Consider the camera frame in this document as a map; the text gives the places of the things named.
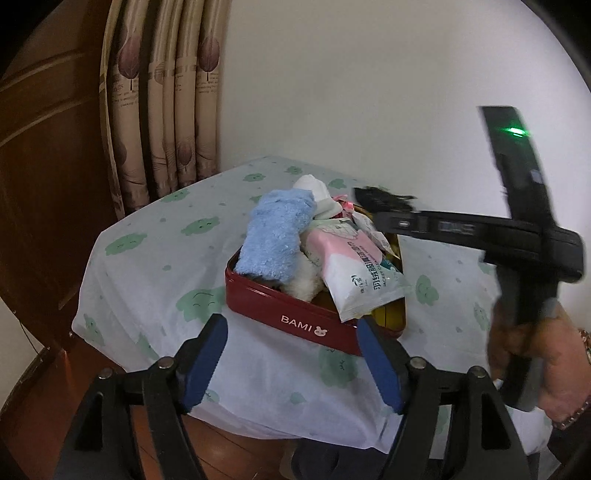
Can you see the blue fluffy cloth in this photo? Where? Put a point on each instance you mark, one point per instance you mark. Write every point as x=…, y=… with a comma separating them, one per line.
x=274, y=235

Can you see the beige patterned curtain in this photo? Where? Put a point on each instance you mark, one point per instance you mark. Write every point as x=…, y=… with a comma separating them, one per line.
x=161, y=106

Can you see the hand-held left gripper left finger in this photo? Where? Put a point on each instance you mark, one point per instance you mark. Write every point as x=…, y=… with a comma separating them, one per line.
x=203, y=364

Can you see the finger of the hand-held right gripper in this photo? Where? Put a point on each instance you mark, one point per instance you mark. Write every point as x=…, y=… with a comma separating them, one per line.
x=415, y=217

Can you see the clear plastic packet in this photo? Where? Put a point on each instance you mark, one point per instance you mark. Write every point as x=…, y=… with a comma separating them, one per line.
x=371, y=233

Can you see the red tin box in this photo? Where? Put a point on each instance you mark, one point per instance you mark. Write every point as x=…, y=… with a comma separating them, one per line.
x=281, y=310

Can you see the brown wooden door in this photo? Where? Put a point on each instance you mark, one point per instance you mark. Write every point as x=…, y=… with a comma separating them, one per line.
x=51, y=184

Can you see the person's right hand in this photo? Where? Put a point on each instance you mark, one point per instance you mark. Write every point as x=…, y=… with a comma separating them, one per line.
x=561, y=364

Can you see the white fluffy cloth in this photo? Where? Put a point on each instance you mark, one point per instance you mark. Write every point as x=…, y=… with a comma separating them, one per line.
x=304, y=279

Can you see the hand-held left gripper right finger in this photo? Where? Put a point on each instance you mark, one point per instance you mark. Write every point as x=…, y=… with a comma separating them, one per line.
x=381, y=364

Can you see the small pink cloth item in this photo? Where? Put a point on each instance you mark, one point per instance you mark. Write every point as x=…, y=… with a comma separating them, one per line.
x=344, y=205

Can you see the white sock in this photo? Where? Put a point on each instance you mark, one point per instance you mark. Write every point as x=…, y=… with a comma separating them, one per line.
x=316, y=194

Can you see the green-print white tablecloth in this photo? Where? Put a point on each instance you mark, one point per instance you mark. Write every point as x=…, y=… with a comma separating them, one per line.
x=152, y=277

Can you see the pink and white wipes packet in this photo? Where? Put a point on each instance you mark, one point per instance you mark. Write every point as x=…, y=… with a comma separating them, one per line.
x=355, y=272

